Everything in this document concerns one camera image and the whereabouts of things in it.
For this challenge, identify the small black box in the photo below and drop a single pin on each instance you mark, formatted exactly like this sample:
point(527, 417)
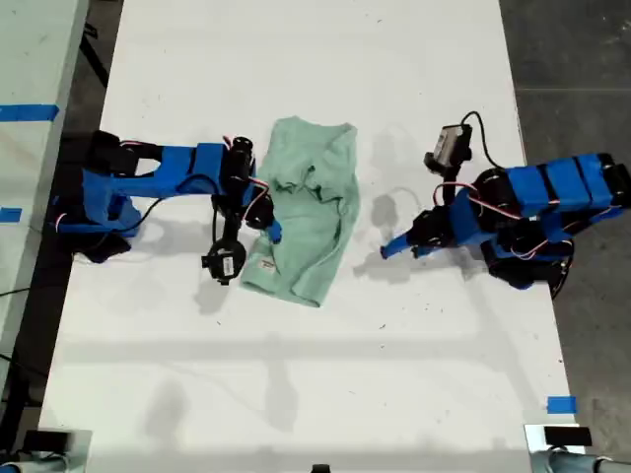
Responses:
point(567, 436)
point(47, 440)

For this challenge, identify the black camera stalk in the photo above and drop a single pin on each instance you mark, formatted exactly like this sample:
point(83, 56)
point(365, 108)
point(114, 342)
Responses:
point(229, 222)
point(453, 180)

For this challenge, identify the pale green T-shirt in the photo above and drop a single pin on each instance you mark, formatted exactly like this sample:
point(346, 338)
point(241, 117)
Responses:
point(305, 231)

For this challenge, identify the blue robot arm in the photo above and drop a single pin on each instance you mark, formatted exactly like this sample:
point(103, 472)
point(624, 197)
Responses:
point(182, 170)
point(552, 182)

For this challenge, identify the grey camera box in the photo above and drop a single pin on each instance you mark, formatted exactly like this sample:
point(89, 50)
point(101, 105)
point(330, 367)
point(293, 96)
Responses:
point(448, 145)

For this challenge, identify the black labelled camera box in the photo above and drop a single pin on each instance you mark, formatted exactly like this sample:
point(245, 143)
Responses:
point(224, 263)

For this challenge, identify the small black object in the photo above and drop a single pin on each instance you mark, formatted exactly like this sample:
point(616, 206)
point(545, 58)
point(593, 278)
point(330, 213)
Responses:
point(320, 468)

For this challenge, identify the square blue tape piece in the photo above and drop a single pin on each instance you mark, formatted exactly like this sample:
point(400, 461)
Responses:
point(562, 405)

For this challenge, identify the long blue tape strip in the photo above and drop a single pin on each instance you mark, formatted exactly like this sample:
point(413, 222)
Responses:
point(27, 112)

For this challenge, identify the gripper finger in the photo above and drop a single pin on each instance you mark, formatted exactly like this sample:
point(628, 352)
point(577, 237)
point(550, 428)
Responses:
point(399, 245)
point(423, 250)
point(276, 232)

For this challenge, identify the black stand leg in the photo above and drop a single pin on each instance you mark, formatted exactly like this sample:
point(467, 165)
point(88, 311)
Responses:
point(96, 56)

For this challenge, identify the pale side table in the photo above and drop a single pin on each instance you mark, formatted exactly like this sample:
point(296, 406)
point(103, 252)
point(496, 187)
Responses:
point(29, 59)

